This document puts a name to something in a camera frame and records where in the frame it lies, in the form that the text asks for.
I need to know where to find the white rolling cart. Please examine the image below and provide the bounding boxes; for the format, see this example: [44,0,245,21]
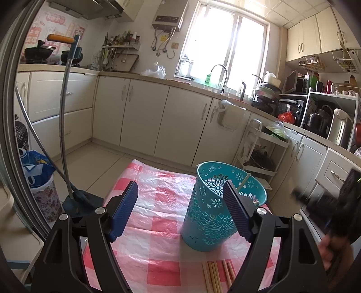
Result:
[235,120,291,192]

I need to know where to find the black cooking pot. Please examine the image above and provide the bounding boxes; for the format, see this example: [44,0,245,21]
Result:
[61,51,83,66]

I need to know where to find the bag of green vegetables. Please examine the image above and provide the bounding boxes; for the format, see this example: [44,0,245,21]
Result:
[265,121,289,141]

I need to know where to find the teal perforated plastic basket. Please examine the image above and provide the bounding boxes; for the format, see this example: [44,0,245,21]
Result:
[180,161,268,252]

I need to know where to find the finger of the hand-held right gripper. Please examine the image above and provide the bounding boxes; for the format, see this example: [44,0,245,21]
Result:
[292,188,315,210]

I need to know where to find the light wooden chopstick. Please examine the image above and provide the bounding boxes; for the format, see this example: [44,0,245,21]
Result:
[237,173,251,192]

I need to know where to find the blue long-handled dustpan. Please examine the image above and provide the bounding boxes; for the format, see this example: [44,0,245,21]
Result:
[47,34,105,216]

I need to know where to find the red plastic bag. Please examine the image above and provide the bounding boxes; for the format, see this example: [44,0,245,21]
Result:
[278,111,295,124]

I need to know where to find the long-handled broom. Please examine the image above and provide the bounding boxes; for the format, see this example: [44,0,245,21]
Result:
[14,83,93,203]

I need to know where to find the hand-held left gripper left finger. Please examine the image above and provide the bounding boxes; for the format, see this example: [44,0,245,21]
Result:
[31,180,139,293]

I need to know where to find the stack of pots and dishes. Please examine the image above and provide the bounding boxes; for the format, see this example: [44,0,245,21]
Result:
[251,85,281,116]

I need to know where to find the white container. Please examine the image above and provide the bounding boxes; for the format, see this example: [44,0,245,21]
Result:
[264,72,281,86]

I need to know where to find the black electric kettle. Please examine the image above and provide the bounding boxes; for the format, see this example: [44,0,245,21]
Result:
[306,105,333,136]

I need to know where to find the black textured object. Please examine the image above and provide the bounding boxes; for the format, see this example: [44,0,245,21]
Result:
[14,114,29,150]

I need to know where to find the black microwave oven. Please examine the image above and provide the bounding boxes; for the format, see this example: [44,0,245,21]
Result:
[283,70,311,95]

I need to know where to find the wall utensil rack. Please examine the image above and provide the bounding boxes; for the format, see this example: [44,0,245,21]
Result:
[100,32,141,71]

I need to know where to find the person's right hand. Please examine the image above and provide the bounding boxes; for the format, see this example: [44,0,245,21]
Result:
[317,232,354,272]

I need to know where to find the black toaster oven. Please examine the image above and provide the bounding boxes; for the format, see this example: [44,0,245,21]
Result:
[276,96,308,126]

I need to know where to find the white electric thermos pot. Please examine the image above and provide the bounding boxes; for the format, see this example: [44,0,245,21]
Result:
[327,108,353,145]

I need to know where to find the floral trash bin blue bag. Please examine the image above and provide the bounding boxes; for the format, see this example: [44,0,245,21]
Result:
[20,149,64,223]

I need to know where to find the bundle of wooden chopsticks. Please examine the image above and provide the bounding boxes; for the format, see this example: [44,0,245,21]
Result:
[201,260,236,293]

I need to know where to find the white plastic bag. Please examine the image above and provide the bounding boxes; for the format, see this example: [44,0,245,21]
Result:
[141,62,166,79]

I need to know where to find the black wok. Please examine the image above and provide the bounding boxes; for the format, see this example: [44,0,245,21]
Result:
[24,41,57,64]

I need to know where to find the steel range hood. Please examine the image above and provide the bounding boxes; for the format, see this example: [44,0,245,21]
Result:
[46,0,125,20]

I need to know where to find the cream lower kitchen cabinets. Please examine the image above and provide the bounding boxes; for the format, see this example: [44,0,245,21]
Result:
[14,70,361,234]

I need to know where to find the white counter shelf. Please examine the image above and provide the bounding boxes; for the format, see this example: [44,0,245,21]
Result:
[300,87,361,153]

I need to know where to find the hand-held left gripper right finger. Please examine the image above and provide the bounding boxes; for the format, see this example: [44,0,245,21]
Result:
[223,180,330,293]

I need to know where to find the chrome kitchen faucet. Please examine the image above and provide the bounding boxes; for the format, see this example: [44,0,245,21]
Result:
[210,64,228,93]

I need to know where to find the white wire hanging basket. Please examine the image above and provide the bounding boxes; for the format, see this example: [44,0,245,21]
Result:
[333,48,361,74]
[299,55,326,72]

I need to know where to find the red white checked tablecloth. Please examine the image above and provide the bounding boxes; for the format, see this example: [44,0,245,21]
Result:
[82,159,282,293]

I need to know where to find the pink wall posters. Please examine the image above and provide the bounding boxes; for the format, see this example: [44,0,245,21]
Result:
[24,6,86,50]

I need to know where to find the cream hanging door bin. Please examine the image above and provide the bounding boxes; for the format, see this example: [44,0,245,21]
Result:
[216,100,251,131]

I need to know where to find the white wall water heater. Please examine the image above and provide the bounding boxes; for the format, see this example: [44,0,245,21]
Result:
[152,0,189,31]

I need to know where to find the kitchen window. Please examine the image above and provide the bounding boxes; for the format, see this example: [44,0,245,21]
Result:
[175,1,267,92]

